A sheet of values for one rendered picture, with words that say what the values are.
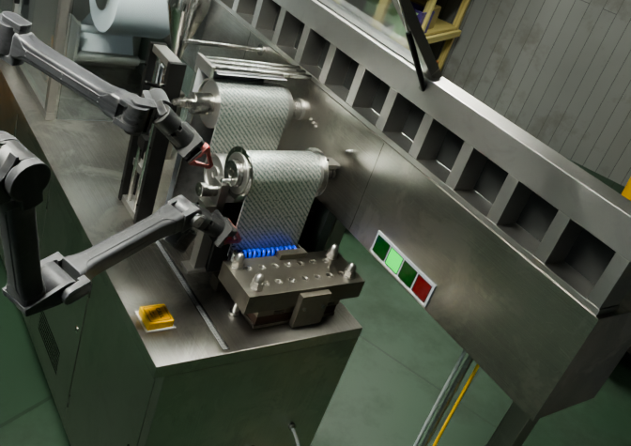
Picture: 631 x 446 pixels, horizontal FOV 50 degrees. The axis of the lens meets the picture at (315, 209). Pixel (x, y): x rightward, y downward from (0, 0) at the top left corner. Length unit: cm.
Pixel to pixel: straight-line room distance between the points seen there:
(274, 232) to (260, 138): 30
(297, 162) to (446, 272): 52
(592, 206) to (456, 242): 37
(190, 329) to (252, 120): 63
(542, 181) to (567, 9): 613
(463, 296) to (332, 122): 68
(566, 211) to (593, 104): 614
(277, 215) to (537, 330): 79
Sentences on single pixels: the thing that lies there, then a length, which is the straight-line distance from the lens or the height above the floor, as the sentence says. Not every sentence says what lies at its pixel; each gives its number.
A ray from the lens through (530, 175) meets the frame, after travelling 159.
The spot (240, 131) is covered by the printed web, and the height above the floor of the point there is 129.
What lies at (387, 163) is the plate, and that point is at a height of 139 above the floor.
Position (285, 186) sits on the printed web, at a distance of 191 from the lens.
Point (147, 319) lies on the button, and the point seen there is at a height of 92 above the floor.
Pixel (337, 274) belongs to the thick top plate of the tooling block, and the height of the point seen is 103.
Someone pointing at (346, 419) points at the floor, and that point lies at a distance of 311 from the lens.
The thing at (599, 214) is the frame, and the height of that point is 162.
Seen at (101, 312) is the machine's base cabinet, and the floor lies 72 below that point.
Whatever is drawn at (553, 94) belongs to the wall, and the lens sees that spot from 773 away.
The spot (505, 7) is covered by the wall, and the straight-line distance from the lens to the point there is 780.
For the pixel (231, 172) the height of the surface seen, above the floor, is 125.
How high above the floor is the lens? 209
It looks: 27 degrees down
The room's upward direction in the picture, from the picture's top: 20 degrees clockwise
